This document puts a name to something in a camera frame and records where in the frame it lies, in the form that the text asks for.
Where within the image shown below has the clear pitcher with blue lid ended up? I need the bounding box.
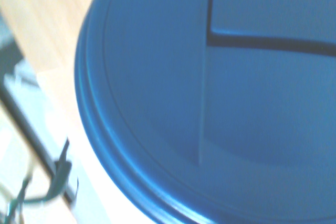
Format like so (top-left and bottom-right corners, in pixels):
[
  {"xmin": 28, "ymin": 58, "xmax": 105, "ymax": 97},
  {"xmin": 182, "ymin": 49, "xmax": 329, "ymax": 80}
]
[{"xmin": 74, "ymin": 0, "xmax": 336, "ymax": 224}]

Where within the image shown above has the dark thin cable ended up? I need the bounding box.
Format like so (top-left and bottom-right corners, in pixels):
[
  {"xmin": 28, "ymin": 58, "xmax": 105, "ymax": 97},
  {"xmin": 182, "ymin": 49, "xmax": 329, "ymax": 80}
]
[{"xmin": 0, "ymin": 137, "xmax": 79, "ymax": 224}]

